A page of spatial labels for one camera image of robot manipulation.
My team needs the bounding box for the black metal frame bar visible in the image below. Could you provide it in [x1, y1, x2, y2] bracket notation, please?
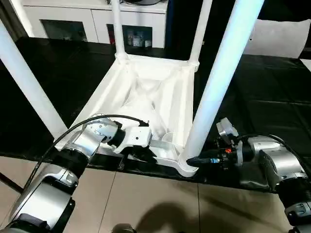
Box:
[0, 173, 23, 194]

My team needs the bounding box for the grey helmet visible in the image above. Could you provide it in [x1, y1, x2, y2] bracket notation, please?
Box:
[123, 0, 164, 5]

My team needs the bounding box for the white plastic table top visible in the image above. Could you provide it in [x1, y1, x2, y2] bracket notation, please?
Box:
[53, 53, 201, 178]

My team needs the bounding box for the white glass-door cabinet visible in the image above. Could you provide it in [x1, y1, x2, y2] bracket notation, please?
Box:
[11, 0, 169, 50]

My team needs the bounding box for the grey cushion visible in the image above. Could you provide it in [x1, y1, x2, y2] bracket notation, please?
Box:
[242, 18, 311, 59]

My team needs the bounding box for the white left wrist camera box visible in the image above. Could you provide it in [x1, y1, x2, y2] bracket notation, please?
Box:
[114, 126, 152, 154]

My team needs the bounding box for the black work mat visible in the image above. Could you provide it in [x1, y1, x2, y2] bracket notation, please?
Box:
[0, 36, 311, 194]

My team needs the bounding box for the white plastic table leg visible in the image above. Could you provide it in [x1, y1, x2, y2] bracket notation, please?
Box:
[0, 19, 69, 138]
[110, 0, 129, 61]
[178, 0, 266, 170]
[188, 0, 212, 67]

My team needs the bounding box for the black box with yellow label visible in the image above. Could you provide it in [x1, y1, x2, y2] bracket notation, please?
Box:
[166, 0, 203, 57]

